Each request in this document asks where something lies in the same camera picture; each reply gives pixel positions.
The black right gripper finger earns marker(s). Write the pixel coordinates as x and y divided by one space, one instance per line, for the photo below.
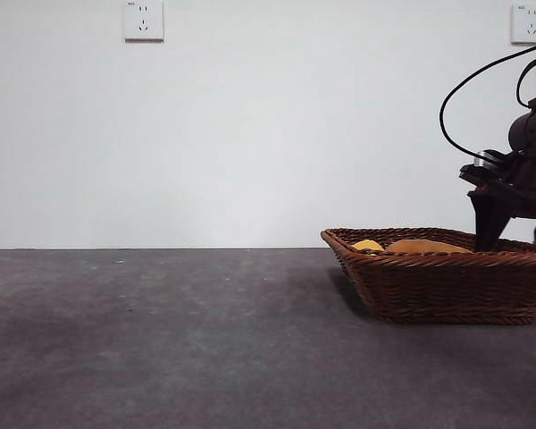
489 219

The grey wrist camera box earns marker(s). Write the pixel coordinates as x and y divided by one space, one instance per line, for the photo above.
487 166

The white wall socket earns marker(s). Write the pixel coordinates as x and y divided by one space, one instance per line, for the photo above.
525 24
144 20

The brown potato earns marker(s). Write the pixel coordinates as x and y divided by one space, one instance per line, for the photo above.
424 247

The yellow corn cob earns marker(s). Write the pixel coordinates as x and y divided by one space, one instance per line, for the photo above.
367 245

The brown woven wicker basket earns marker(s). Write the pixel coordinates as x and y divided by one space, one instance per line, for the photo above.
442 286

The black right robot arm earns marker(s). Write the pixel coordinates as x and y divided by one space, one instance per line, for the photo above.
533 147

